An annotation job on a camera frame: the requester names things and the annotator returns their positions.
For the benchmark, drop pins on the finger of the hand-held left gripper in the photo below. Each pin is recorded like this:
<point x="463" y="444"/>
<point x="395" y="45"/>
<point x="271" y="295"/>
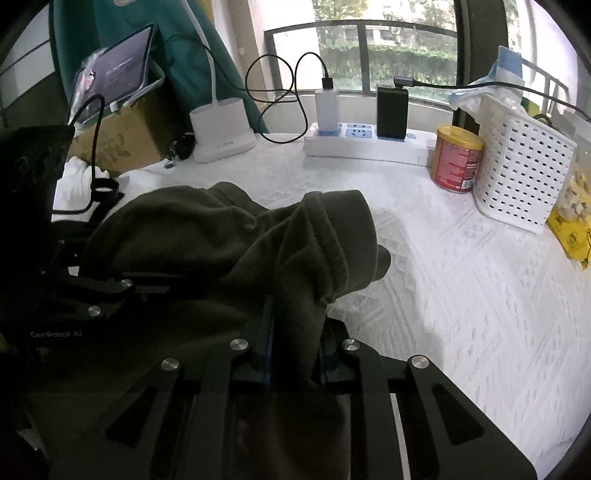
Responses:
<point x="115" y="288"/>

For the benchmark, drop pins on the teal curtain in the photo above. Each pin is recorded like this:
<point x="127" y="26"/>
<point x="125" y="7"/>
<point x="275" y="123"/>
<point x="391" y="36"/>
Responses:
<point x="184" y="46"/>

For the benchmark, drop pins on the white desk lamp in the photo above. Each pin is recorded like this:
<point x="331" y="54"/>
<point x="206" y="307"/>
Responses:
<point x="221" y="134"/>

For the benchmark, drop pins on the white crumpled paper towel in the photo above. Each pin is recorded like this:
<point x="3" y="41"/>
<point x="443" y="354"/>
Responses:
<point x="76" y="177"/>

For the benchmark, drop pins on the light blue packet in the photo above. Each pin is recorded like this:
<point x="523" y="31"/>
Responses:
<point x="503" y="74"/>

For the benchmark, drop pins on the white perforated plastic basket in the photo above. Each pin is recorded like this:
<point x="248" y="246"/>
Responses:
<point x="521" y="170"/>

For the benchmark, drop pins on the clear jar with yellow pieces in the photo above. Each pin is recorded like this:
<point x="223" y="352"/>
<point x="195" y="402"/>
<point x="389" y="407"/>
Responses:
<point x="577" y="194"/>

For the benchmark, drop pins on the brown cardboard box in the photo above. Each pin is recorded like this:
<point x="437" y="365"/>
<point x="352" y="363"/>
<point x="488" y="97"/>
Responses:
<point x="124" y="138"/>

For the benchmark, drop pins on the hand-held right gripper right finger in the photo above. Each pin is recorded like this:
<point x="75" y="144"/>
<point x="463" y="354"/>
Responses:
<point x="323" y="369"/>

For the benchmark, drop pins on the dark olive garment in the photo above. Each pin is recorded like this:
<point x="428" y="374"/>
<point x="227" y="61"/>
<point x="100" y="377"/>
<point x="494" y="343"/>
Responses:
<point x="207" y="258"/>

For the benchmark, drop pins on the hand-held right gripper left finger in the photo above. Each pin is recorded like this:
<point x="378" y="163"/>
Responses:
<point x="268" y="369"/>

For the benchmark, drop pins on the white power strip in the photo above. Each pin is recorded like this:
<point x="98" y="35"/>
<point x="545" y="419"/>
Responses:
<point x="360" y="145"/>

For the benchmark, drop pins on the tablet with dark screen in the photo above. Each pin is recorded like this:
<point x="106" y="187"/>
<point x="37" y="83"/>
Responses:
<point x="122" y="64"/>

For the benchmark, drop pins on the white charger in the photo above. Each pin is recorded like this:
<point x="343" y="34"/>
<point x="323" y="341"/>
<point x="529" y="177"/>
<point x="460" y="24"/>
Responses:
<point x="327" y="110"/>

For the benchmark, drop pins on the black balcony railing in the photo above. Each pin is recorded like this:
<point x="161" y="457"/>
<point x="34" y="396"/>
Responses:
<point x="364" y="26"/>

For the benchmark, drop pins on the clear plastic wrapper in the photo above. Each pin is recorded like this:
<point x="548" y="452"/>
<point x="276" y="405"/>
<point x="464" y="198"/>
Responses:
<point x="90" y="78"/>

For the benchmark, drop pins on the black charger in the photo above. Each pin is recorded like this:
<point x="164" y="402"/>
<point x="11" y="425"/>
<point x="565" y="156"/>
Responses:
<point x="392" y="113"/>

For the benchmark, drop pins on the yellow plastic bag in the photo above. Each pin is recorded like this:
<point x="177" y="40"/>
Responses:
<point x="570" y="235"/>

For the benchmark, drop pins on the red can yellow lid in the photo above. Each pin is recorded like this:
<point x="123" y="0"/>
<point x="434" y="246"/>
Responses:
<point x="455" y="161"/>

